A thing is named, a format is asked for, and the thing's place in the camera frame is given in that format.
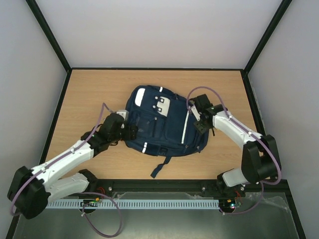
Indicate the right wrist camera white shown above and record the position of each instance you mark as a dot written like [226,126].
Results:
[195,112]

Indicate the black aluminium frame rail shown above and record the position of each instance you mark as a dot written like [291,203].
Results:
[205,188]

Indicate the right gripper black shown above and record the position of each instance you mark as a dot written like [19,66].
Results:
[202,125]

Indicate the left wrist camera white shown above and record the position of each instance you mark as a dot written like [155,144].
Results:
[124,114]

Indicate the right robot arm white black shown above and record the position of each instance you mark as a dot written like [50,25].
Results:
[260,157]

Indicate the light blue cable duct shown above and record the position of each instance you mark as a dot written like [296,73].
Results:
[125,204]

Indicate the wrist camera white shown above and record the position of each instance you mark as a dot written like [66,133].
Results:
[124,114]
[195,112]

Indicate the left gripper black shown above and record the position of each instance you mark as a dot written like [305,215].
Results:
[131,133]

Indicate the navy blue backpack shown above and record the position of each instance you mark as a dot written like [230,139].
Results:
[165,126]

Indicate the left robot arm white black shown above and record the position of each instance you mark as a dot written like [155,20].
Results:
[31,190]

